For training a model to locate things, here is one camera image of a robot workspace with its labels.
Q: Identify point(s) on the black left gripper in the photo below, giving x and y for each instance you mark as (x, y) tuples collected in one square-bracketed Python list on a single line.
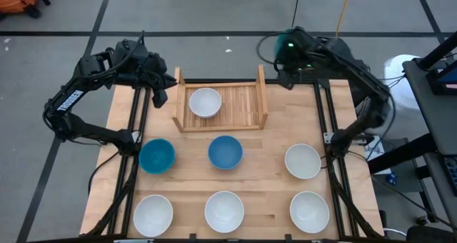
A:
[(153, 73)]

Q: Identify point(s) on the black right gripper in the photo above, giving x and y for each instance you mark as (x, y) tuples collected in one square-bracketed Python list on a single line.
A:
[(296, 51)]

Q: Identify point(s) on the white bowl with teal outside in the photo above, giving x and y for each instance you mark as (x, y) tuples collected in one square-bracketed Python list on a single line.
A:
[(205, 101)]

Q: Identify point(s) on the blue bowl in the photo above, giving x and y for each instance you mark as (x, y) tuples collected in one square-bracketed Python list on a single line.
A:
[(225, 152)]

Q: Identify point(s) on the white ceramic bowl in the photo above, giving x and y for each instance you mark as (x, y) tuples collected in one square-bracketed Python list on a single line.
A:
[(153, 215), (302, 161), (309, 211), (224, 211)]

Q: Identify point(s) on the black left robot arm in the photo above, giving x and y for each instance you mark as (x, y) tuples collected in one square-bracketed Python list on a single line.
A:
[(93, 130)]

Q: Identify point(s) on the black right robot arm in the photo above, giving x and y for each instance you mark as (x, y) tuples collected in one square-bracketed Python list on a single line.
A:
[(357, 74)]

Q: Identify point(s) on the wooden slatted shelf riser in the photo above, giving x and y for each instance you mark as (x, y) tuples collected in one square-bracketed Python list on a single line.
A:
[(239, 107)]

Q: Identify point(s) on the white paper sheet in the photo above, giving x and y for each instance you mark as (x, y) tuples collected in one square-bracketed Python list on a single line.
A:
[(376, 152)]

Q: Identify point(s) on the black stand beam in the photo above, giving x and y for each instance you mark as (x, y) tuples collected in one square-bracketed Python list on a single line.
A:
[(439, 50), (403, 154)]

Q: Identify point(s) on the black tablet with blue screen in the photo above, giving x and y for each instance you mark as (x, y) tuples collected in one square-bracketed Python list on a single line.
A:
[(446, 76)]

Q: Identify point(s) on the grey desk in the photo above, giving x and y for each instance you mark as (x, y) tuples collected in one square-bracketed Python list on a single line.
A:
[(439, 118)]

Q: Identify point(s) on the small blue object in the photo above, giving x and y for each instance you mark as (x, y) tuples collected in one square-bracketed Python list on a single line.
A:
[(392, 179)]

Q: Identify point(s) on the orange and black bag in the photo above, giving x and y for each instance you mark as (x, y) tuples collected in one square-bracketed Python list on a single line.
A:
[(16, 0)]

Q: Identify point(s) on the black keyboard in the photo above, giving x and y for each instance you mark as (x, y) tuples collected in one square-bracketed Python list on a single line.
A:
[(451, 175)]

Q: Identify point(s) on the black chair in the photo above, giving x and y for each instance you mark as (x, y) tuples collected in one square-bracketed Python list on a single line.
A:
[(428, 236)]

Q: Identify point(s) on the black aluminium table frame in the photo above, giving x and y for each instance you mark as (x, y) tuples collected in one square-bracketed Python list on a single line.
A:
[(221, 81)]

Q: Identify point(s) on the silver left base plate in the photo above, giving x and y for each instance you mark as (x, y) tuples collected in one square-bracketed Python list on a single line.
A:
[(136, 136)]

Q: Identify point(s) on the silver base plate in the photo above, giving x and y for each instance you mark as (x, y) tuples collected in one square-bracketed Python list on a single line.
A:
[(136, 136), (327, 137)]

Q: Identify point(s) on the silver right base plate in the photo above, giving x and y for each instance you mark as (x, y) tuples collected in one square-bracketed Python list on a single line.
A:
[(327, 137)]

